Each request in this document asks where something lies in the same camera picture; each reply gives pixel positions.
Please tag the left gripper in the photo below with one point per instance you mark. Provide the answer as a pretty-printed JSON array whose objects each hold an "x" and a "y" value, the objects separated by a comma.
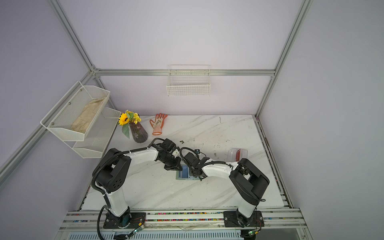
[{"x": 176, "y": 165}]

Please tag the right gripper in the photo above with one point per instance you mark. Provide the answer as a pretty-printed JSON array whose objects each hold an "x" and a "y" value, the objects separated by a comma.
[{"x": 195, "y": 168}]

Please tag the blue credit card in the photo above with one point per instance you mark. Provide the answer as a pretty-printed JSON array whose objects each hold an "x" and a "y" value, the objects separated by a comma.
[{"x": 184, "y": 174}]

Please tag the green card holder wallet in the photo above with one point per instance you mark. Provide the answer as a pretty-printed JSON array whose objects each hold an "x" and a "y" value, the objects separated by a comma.
[{"x": 191, "y": 178}]

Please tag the red credit card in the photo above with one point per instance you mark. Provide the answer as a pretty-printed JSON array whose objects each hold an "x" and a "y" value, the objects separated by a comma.
[{"x": 238, "y": 154}]

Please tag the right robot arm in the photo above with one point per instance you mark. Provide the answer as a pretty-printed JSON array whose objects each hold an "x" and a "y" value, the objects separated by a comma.
[{"x": 248, "y": 180}]

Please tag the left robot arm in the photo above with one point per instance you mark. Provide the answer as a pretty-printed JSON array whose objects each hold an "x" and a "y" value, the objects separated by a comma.
[{"x": 110, "y": 174}]

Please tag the clear acrylic card box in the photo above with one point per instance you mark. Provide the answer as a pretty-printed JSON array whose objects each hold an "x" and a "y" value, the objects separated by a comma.
[{"x": 231, "y": 156}]

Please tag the orange work glove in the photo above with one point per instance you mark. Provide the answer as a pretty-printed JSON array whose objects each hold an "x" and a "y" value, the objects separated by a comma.
[{"x": 158, "y": 123}]

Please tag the dark glass vase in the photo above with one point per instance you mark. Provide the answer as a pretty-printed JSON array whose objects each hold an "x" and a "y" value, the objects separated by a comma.
[{"x": 139, "y": 134}]

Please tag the yellow sunflower bouquet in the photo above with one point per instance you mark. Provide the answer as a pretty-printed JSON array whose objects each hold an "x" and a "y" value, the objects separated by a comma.
[{"x": 129, "y": 117}]

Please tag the white mesh lower shelf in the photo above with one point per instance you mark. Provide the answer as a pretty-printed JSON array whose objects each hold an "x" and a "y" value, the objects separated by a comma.
[{"x": 99, "y": 136}]

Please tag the white mesh shelf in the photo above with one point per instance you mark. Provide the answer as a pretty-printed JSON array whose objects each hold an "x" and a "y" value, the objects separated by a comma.
[
  {"x": 99, "y": 136},
  {"x": 60, "y": 118}
]

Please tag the beige cloth in shelf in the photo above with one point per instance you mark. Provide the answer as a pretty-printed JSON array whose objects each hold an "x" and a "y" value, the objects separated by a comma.
[{"x": 83, "y": 121}]

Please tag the white mesh upper shelf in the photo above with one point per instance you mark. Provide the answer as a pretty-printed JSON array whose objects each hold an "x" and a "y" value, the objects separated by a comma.
[{"x": 60, "y": 118}]

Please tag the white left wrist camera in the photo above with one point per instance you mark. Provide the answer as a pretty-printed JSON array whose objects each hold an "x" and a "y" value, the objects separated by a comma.
[{"x": 176, "y": 153}]

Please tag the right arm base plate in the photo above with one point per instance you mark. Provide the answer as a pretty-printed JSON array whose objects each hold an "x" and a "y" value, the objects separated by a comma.
[{"x": 235, "y": 219}]

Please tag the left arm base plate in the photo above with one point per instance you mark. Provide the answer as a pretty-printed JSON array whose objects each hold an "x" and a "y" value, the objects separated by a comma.
[{"x": 127, "y": 221}]

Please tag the white wire wall basket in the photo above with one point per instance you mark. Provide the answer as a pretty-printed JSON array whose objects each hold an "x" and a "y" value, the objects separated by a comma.
[{"x": 188, "y": 80}]

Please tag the aluminium front rail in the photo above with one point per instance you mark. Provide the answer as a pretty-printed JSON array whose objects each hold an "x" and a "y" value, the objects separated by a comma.
[{"x": 186, "y": 220}]

